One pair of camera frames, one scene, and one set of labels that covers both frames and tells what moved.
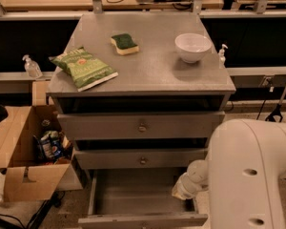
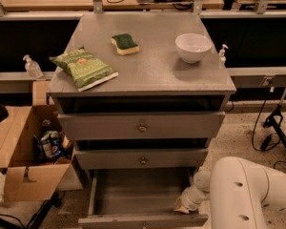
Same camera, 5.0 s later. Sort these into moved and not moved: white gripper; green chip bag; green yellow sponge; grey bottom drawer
Moved: white gripper
Not moved: green chip bag; grey bottom drawer; green yellow sponge
